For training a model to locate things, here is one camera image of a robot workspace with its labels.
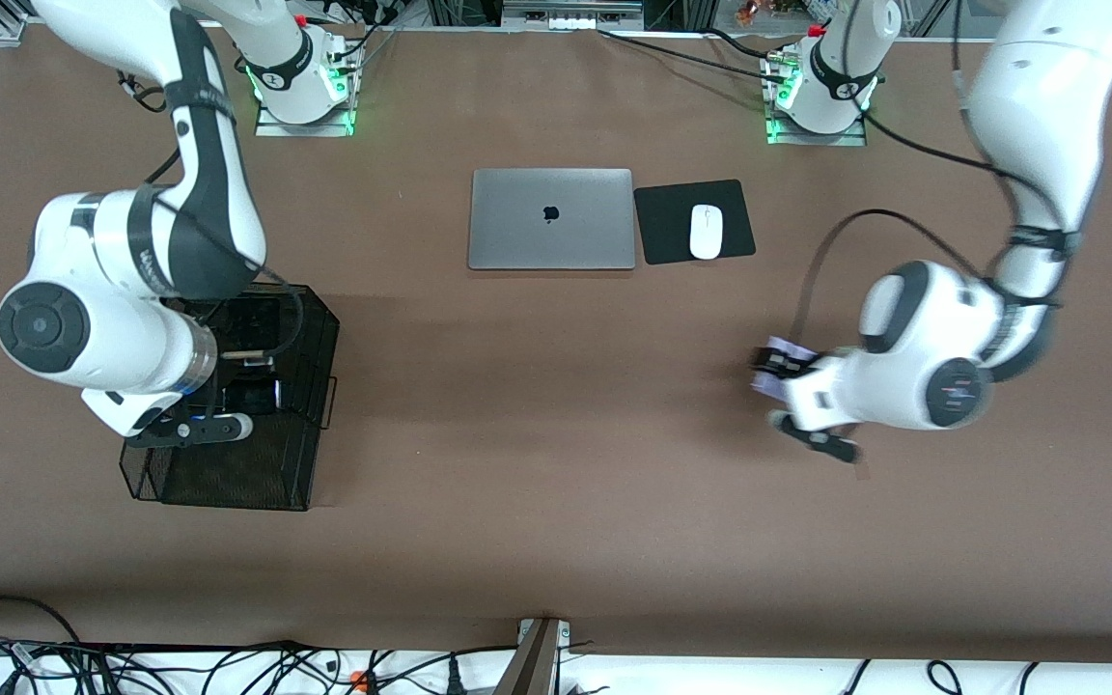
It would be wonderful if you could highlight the black slab smartphone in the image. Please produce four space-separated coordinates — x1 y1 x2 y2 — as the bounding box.
225 295 287 418

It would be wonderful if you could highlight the black mesh two-tier organizer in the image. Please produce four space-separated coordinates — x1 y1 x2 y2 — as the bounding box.
120 282 341 513

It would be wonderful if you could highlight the white computer mouse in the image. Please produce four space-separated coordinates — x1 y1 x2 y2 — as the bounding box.
689 204 724 261

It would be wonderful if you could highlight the black mouse pad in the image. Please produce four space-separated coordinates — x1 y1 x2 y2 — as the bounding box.
633 180 758 265

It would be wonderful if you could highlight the silver laptop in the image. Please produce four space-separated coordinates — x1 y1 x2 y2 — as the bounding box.
467 168 635 271

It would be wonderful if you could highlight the white power strip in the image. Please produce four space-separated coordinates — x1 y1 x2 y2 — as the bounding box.
501 0 646 30

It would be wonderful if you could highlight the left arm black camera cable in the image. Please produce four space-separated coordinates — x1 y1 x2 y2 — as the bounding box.
792 0 1070 345

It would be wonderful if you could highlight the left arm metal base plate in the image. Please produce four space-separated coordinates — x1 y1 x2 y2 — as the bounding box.
766 114 868 148

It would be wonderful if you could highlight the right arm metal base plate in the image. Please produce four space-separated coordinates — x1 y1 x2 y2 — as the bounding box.
255 97 356 138

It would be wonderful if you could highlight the thick black cable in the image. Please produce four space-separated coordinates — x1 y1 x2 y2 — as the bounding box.
0 594 84 646

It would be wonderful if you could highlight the aluminium camera post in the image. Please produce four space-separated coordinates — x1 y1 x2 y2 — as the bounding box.
491 618 571 695

